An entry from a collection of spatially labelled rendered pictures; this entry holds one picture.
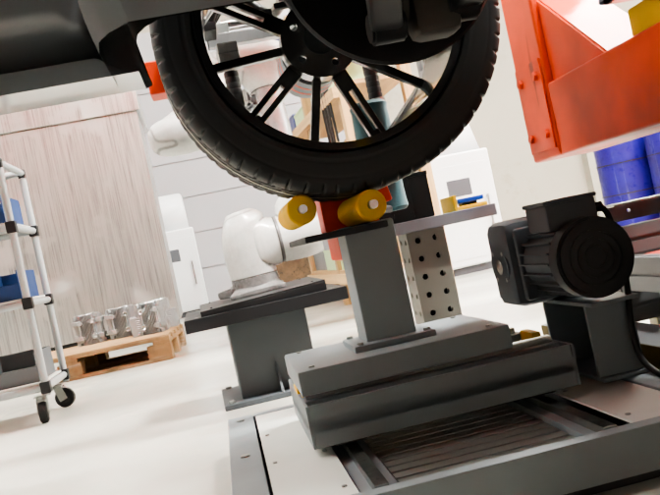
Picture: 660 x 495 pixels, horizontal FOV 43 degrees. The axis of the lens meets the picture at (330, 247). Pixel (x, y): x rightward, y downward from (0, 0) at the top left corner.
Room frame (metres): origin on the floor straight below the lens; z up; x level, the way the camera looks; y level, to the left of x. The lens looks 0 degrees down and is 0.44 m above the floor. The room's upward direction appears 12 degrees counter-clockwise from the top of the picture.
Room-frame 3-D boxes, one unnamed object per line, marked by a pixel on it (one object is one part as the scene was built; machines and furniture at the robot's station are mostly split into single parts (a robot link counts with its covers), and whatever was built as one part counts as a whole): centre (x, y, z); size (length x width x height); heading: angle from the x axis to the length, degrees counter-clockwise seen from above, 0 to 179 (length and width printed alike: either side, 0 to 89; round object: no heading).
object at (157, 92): (1.77, 0.26, 0.85); 0.09 x 0.08 x 0.07; 98
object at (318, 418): (1.65, -0.12, 0.13); 0.50 x 0.36 x 0.10; 98
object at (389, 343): (1.65, -0.07, 0.32); 0.40 x 0.30 x 0.28; 98
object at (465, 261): (6.37, -0.94, 0.64); 0.65 x 0.60 x 1.27; 11
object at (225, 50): (2.00, 0.14, 0.93); 0.09 x 0.05 x 0.05; 8
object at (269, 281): (2.73, 0.28, 0.35); 0.22 x 0.18 x 0.06; 96
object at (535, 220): (1.60, -0.44, 0.26); 0.42 x 0.18 x 0.35; 8
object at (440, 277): (2.16, -0.24, 0.21); 0.10 x 0.10 x 0.42; 8
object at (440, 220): (2.15, -0.21, 0.44); 0.43 x 0.17 x 0.03; 98
